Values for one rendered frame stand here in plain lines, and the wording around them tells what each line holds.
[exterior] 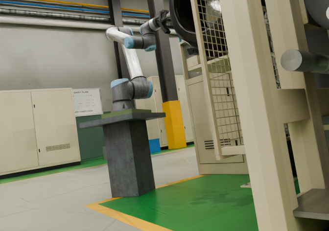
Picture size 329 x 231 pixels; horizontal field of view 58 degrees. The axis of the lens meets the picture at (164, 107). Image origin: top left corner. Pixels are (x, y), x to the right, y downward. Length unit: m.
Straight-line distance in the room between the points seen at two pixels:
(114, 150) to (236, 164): 1.01
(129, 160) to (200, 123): 0.82
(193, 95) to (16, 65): 7.33
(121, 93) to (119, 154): 0.47
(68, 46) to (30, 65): 1.33
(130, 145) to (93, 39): 8.30
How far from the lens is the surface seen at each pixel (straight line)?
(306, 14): 1.86
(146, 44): 2.28
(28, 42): 9.81
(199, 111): 2.77
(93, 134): 9.68
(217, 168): 2.73
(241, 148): 1.09
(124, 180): 2.33
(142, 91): 2.44
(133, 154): 2.26
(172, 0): 2.03
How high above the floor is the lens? 0.43
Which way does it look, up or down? 5 degrees up
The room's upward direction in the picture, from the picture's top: 9 degrees counter-clockwise
